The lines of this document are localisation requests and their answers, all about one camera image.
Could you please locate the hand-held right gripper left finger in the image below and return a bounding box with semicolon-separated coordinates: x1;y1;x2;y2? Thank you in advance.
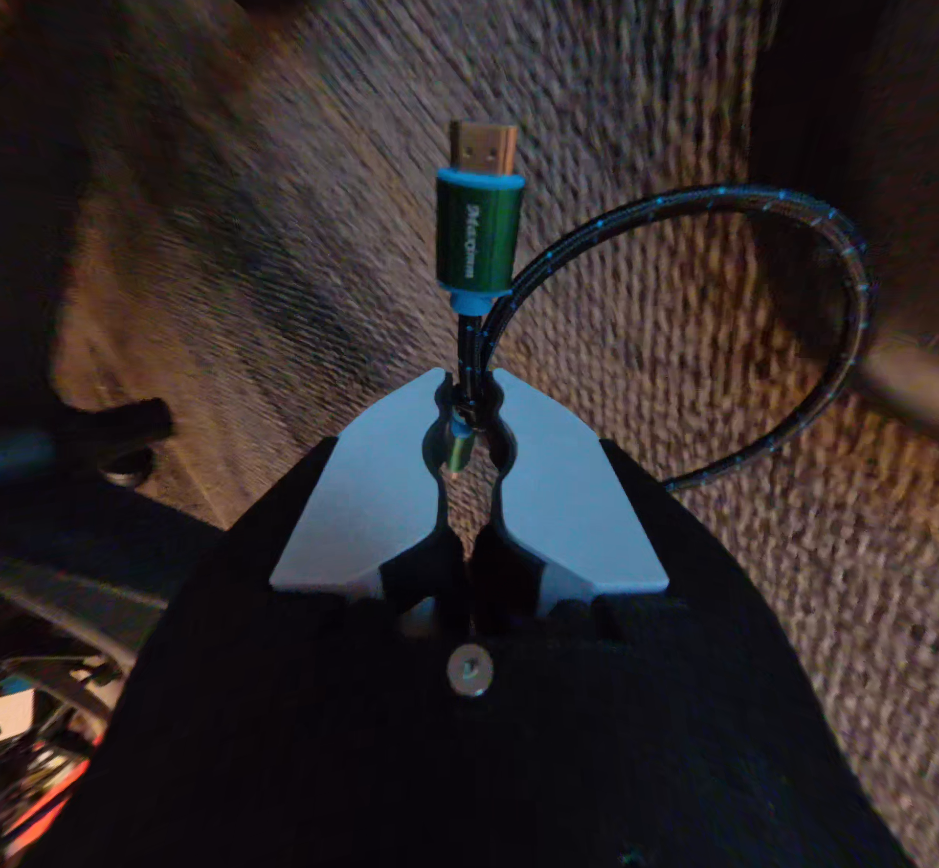
268;367;450;590

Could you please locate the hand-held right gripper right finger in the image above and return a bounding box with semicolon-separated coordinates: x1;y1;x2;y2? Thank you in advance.
489;369;670;594

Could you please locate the black braided hdmi cable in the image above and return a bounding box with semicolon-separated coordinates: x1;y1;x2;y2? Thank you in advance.
434;119;874;495

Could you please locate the black chair wheel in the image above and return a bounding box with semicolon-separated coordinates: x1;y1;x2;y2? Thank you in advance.
62;398;174;489

